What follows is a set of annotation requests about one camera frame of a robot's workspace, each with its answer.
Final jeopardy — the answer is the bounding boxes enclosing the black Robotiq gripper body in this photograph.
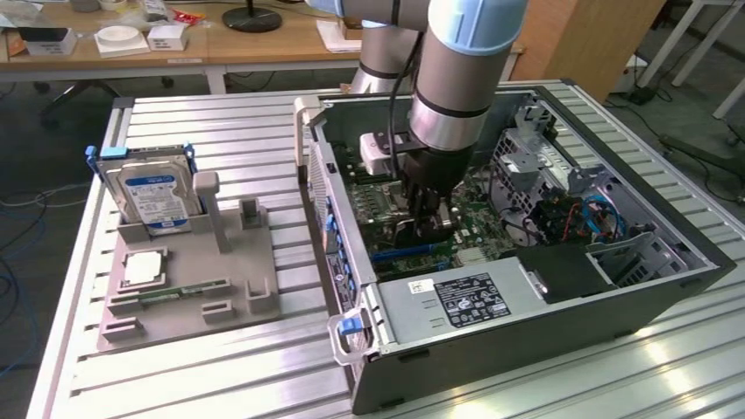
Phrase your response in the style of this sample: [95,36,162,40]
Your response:
[400,146,473,196]

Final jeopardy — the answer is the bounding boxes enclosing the green motherboard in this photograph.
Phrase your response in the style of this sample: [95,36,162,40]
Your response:
[342,143,522,283]

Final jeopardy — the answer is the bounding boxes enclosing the blue expansion slot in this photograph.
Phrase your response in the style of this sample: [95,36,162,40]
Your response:
[370,244,437,264]

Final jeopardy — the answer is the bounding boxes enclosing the metal drive cage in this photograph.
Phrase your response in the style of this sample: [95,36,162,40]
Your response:
[490,127,577,219]

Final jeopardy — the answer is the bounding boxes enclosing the grey power supply unit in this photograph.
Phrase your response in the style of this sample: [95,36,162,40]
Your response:
[372,256,552,347]

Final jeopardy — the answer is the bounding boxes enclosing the black plastic shroud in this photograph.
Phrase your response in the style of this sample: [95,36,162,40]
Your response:
[516,243,620,306]

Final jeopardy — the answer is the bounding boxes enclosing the black open PC case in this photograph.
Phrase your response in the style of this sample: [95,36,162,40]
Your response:
[293,85,740,416]

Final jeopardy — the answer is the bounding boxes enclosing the white paper stack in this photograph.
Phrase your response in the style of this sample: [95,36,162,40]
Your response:
[316,19,364,54]

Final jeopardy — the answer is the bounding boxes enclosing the grey disk bay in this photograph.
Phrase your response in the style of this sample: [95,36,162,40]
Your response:
[584,230,697,292]

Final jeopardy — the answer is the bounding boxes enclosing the wooden cabinet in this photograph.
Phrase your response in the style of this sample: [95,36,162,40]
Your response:
[514,0,669,104]

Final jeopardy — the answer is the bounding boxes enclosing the grey parts rack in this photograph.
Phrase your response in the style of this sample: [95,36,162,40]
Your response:
[95,171,281,354]

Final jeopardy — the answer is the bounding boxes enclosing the hard disk with blue caddy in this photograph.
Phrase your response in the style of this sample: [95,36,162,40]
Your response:
[84,141,197,239]

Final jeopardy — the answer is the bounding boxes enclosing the green RAM stick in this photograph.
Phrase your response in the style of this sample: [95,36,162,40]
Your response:
[137,282,229,306]

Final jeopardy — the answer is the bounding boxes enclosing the black round lamp base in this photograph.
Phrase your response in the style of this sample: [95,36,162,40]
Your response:
[222,0,285,33]

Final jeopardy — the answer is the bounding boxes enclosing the black stand base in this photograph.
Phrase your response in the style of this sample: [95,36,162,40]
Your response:
[658,134,745,178]

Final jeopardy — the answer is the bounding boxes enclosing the silver CPU chip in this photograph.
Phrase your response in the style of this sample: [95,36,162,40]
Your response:
[124,251,165,285]

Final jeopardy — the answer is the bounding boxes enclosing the red packet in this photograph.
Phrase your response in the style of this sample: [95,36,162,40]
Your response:
[172,10,209,27]

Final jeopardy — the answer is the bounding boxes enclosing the small white box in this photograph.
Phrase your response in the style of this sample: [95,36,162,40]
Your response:
[145,24,190,52]

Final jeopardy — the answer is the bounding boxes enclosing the white round holder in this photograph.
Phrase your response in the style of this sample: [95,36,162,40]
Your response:
[95,24,152,59]

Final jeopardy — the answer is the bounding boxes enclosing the black office chair base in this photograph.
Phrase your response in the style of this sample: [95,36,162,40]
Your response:
[33,80,121,128]

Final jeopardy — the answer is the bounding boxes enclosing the wooden desk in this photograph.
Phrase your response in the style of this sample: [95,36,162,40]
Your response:
[0,0,525,95]

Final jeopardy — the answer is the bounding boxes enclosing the white box with black lid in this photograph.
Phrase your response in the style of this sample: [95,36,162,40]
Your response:
[16,26,79,57]

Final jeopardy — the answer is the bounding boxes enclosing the orange envelope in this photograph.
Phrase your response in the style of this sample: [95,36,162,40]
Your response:
[0,30,28,62]

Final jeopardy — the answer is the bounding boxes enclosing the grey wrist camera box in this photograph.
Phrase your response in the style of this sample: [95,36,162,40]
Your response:
[358,132,404,176]

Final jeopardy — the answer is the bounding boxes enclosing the black camera cable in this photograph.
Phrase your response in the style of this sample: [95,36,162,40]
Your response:
[388,30,425,178]

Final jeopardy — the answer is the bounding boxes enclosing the blue data wire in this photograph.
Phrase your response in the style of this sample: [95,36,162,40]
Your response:
[581,190,629,244]

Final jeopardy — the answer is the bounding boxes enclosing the silver case handle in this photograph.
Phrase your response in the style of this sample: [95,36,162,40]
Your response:
[326,305,377,366]

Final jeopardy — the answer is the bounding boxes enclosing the white table frame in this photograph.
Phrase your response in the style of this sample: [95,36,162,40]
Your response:
[637,0,745,120]

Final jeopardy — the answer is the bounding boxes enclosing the blue floor cable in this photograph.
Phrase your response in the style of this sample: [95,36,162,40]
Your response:
[0,204,49,376]

